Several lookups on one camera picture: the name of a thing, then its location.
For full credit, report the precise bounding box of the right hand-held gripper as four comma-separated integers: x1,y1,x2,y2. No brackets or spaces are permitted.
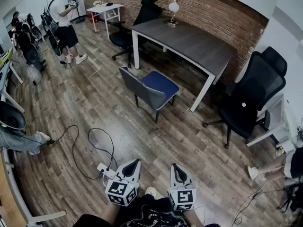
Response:
167,163,197,211

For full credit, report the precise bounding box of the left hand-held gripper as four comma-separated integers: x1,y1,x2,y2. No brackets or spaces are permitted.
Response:
105,159,142,207

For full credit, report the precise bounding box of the blue padded chair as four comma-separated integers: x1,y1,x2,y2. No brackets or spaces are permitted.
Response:
118,66,180,124

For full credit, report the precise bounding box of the person's right forearm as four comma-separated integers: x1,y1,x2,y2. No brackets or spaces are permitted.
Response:
187,209,204,227

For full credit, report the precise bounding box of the person's left forearm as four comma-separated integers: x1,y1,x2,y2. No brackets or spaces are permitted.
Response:
99,202,121,227

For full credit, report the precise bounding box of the white power strip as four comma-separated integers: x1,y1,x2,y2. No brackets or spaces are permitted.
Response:
97,162,116,180

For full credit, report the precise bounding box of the person's white shoe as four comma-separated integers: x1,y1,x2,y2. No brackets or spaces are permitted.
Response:
144,186,157,198

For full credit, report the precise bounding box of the person's black printed shirt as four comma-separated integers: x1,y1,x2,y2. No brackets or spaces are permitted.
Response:
80,194,221,227

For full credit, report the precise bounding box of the white shelf unit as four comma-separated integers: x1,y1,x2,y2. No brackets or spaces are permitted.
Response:
246,93,296,148

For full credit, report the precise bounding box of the black tripod stand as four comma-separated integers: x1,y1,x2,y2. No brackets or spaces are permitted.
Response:
279,183,303,212

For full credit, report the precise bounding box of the black mesh office chair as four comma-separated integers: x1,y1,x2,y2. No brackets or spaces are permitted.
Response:
203,46,288,149
109,0,163,68

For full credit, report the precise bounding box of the grey table with white legs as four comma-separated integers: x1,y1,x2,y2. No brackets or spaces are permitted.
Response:
131,17,234,113

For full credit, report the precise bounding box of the white desk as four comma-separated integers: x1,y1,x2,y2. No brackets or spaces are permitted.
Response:
0,60,26,114

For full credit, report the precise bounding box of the small white table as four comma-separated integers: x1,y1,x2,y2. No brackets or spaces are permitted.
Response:
86,3,124,39

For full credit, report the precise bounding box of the green box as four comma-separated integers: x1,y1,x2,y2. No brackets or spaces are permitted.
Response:
0,48,14,68

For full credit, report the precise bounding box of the white globe table lamp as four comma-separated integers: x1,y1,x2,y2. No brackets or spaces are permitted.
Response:
164,0,180,27

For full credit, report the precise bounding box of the black floor cable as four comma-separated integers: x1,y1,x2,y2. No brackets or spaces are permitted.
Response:
46,125,118,181

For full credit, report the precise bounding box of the white floor cable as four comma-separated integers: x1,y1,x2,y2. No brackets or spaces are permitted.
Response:
229,181,285,227

